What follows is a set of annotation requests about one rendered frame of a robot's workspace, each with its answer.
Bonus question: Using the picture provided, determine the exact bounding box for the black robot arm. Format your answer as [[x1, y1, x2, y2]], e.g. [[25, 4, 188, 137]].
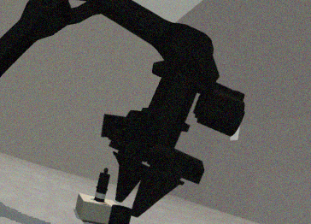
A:
[[0, 0, 245, 150]]

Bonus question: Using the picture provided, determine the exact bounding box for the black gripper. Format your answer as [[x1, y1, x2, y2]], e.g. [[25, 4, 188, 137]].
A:
[[109, 101, 204, 218]]

